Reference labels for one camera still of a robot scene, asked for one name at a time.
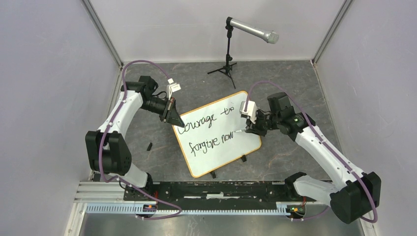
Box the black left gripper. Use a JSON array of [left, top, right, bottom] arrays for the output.
[[139, 96, 184, 128]]

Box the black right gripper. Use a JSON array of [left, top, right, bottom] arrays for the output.
[[245, 110, 281, 137]]

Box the yellow framed whiteboard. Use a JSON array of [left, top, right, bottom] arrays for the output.
[[173, 91, 262, 178]]

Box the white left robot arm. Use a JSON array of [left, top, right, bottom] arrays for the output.
[[85, 76, 185, 201]]

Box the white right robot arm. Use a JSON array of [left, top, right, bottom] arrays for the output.
[[239, 92, 382, 224]]

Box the black microphone tripod stand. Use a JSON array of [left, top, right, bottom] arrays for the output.
[[207, 24, 236, 89]]

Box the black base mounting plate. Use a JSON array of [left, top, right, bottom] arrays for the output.
[[122, 181, 313, 210]]

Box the silver microphone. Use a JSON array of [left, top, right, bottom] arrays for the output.
[[226, 17, 279, 44]]

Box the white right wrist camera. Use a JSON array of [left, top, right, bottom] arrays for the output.
[[239, 100, 258, 124]]

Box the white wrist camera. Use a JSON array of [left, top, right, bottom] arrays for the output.
[[166, 78, 181, 99], [239, 100, 258, 124]]

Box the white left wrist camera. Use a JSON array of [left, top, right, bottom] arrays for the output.
[[166, 78, 181, 99]]

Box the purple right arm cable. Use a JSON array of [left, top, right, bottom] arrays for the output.
[[244, 81, 379, 224]]

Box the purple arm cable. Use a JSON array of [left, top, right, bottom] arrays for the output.
[[244, 81, 379, 224], [98, 59, 183, 221]]

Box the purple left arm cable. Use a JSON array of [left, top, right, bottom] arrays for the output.
[[98, 59, 183, 221]]

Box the white slotted cable duct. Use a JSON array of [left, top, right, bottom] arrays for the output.
[[85, 203, 290, 216]]

